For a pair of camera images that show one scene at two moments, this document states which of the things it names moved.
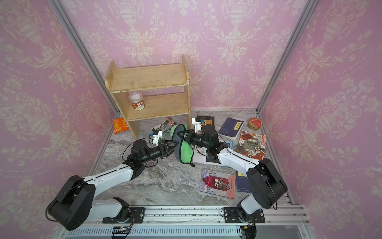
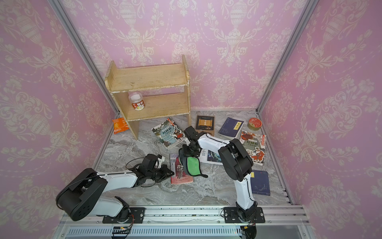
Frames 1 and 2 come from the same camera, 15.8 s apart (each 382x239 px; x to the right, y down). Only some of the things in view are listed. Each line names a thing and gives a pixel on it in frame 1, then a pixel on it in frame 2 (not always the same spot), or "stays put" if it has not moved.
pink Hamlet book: [219, 182] → [179, 176]
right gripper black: [191, 136] → [185, 153]
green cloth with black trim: [183, 149] → [191, 164]
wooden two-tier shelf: [144, 93] stays put
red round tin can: [254, 124] stays put
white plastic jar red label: [137, 98] stays put
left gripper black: [163, 149] → [165, 170]
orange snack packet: [120, 125] stays put
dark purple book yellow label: [231, 128] stays put
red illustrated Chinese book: [252, 145] stays put
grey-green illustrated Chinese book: [165, 127] stays put
